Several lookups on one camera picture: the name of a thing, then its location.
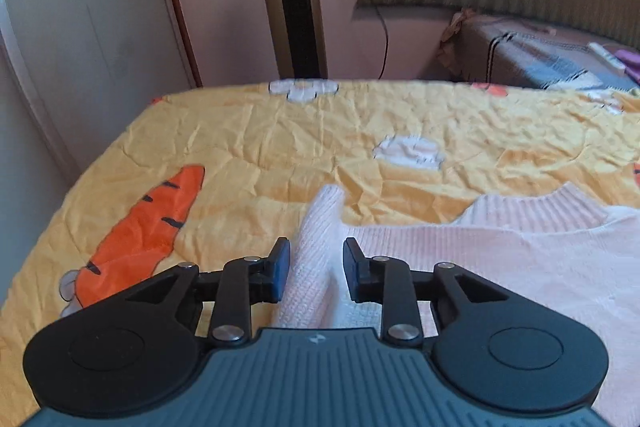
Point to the white floral wardrobe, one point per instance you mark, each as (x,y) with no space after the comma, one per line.
(74,74)

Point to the white remote control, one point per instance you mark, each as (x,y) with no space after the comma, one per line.
(607,58)

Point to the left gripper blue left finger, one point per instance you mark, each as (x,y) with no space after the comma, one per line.
(243,283)

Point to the pink knitted sweater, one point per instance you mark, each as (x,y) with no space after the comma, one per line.
(562,250)

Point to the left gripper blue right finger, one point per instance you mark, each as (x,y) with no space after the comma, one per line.
(388,282)

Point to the purple cloth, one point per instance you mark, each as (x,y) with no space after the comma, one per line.
(631,60)

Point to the yellow carrot print bedspread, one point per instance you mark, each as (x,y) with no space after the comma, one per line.
(210,175)

